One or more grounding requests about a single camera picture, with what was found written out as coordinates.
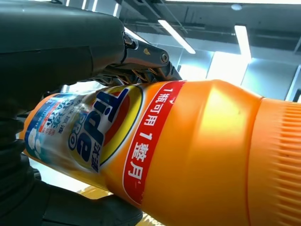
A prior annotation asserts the long ceiling strip light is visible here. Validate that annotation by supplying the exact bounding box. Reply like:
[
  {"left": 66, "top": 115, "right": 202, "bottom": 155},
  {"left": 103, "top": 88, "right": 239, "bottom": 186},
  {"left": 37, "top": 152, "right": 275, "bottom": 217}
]
[{"left": 158, "top": 19, "right": 196, "bottom": 55}]

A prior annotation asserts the rectangular ceiling light panel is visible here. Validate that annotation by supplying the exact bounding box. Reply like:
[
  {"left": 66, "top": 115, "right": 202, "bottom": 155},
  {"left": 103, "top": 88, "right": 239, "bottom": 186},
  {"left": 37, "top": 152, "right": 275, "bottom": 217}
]
[{"left": 235, "top": 25, "right": 252, "bottom": 63}]

